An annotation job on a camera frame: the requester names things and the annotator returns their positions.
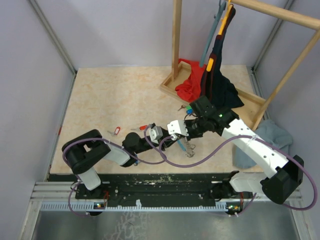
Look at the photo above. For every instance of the yellow hanger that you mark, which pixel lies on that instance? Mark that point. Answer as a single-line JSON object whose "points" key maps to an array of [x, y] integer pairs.
{"points": [[226, 18]]}

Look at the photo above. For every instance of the red tag key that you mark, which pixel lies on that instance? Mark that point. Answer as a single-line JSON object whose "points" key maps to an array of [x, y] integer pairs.
{"points": [[115, 132], [140, 128]]}

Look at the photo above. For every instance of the white cable duct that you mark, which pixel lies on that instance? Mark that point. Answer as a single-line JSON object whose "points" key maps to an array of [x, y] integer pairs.
{"points": [[138, 207]]}

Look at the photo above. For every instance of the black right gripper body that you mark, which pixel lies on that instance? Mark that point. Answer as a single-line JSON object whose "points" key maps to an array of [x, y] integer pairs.
{"points": [[196, 127]]}

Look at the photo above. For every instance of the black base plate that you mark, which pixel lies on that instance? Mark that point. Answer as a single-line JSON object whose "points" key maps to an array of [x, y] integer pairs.
{"points": [[159, 190]]}

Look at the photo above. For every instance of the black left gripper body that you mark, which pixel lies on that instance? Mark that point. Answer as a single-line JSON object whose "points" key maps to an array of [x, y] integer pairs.
{"points": [[146, 145]]}

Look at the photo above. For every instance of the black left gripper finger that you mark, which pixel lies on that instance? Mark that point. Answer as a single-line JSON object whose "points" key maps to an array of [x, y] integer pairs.
{"points": [[166, 144], [166, 136]]}

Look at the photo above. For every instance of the red t-shirt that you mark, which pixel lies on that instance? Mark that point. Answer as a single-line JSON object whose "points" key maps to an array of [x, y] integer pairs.
{"points": [[190, 89]]}

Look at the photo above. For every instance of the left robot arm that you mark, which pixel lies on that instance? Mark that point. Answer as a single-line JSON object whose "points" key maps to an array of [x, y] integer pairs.
{"points": [[84, 152]]}

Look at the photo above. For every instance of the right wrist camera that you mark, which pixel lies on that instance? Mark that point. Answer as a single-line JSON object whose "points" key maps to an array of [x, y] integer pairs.
{"points": [[177, 127]]}

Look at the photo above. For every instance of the light blue t-shirt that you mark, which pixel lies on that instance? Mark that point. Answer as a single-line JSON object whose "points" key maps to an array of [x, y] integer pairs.
{"points": [[270, 133]]}

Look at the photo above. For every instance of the grey-blue hanger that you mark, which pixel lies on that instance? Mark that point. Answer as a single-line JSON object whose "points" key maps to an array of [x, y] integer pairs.
{"points": [[217, 17]]}

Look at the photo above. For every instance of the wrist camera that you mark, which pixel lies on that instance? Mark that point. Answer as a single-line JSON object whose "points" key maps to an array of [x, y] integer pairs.
{"points": [[177, 127], [155, 133]]}

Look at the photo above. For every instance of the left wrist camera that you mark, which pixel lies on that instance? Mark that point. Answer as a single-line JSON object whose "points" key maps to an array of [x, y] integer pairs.
{"points": [[155, 133]]}

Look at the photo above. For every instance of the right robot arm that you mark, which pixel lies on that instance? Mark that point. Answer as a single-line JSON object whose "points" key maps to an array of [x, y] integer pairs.
{"points": [[280, 176]]}

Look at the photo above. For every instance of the large keyring with blue grip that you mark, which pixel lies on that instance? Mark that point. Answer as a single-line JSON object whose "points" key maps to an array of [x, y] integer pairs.
{"points": [[187, 147]]}

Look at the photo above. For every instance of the navy jersey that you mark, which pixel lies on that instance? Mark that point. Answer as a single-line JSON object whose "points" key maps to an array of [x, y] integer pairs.
{"points": [[218, 88]]}

